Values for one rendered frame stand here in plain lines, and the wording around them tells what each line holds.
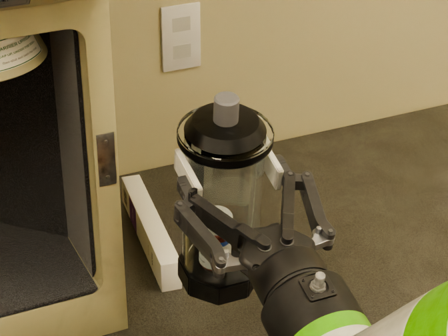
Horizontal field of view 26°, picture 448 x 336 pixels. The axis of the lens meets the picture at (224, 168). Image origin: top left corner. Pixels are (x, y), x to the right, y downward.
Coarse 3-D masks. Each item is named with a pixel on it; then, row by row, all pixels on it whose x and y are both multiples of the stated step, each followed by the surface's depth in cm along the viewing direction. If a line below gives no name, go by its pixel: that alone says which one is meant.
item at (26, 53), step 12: (24, 36) 110; (36, 36) 113; (0, 48) 107; (12, 48) 108; (24, 48) 110; (36, 48) 112; (0, 60) 107; (12, 60) 108; (24, 60) 109; (36, 60) 111; (0, 72) 107; (12, 72) 108; (24, 72) 109
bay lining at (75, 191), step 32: (64, 32) 114; (64, 64) 117; (0, 96) 128; (32, 96) 126; (64, 96) 120; (0, 128) 130; (32, 128) 128; (64, 128) 124; (0, 160) 133; (32, 160) 131; (64, 160) 127; (0, 192) 136; (32, 192) 133; (64, 192) 131; (32, 224) 136; (64, 224) 134
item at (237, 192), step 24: (264, 120) 109; (192, 144) 105; (264, 144) 106; (192, 168) 107; (216, 168) 104; (240, 168) 104; (216, 192) 107; (240, 192) 108; (240, 216) 110; (192, 264) 116
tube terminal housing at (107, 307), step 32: (96, 0) 107; (0, 32) 104; (32, 32) 105; (96, 32) 108; (96, 64) 110; (96, 96) 112; (96, 128) 114; (96, 160) 116; (96, 192) 118; (96, 224) 123; (96, 256) 125; (0, 320) 120; (32, 320) 122; (64, 320) 124; (96, 320) 126
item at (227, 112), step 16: (224, 96) 105; (208, 112) 108; (224, 112) 104; (240, 112) 108; (192, 128) 106; (208, 128) 105; (224, 128) 106; (240, 128) 106; (256, 128) 106; (208, 144) 104; (224, 144) 104; (240, 144) 104; (256, 144) 105
